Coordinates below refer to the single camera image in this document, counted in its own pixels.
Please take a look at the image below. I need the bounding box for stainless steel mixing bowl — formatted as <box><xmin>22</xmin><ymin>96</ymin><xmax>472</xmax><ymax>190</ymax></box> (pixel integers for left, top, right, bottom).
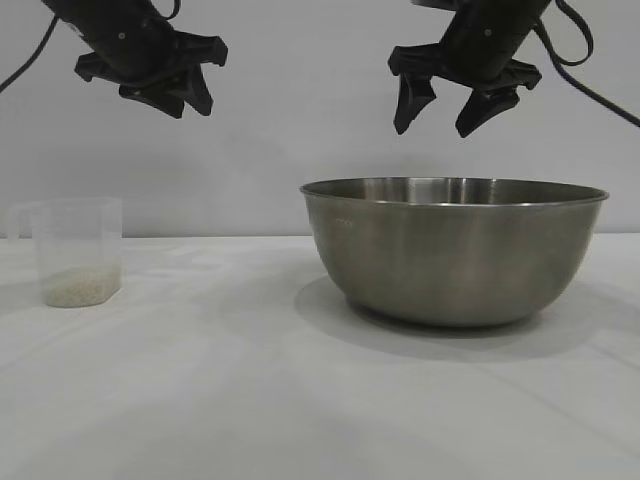
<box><xmin>298</xmin><ymin>175</ymin><xmax>611</xmax><ymax>329</ymax></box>

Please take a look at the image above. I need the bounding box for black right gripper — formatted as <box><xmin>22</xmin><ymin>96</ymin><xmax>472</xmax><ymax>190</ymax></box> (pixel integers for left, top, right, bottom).
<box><xmin>388</xmin><ymin>0</ymin><xmax>551</xmax><ymax>139</ymax></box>

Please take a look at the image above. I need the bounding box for clear plastic measuring cup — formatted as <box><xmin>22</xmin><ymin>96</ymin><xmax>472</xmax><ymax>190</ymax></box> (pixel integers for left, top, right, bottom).
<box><xmin>7</xmin><ymin>197</ymin><xmax>124</xmax><ymax>307</ymax></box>

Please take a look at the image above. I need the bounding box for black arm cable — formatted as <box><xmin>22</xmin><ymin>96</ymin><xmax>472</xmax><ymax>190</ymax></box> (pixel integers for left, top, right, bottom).
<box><xmin>0</xmin><ymin>12</ymin><xmax>59</xmax><ymax>94</ymax></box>
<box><xmin>534</xmin><ymin>0</ymin><xmax>640</xmax><ymax>126</ymax></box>

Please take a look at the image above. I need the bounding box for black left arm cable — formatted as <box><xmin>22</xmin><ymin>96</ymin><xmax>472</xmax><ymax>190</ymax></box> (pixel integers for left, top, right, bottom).
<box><xmin>0</xmin><ymin>12</ymin><xmax>59</xmax><ymax>94</ymax></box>

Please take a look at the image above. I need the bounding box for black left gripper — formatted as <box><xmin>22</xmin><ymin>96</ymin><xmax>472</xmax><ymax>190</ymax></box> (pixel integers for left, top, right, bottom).
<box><xmin>42</xmin><ymin>0</ymin><xmax>229</xmax><ymax>120</ymax></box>

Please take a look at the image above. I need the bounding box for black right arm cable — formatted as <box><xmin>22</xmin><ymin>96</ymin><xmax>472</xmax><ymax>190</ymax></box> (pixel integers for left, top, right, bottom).
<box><xmin>534</xmin><ymin>0</ymin><xmax>640</xmax><ymax>126</ymax></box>

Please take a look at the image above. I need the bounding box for white uncooked rice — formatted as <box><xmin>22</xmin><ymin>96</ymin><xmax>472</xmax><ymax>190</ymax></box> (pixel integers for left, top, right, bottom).
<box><xmin>43</xmin><ymin>267</ymin><xmax>122</xmax><ymax>307</ymax></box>

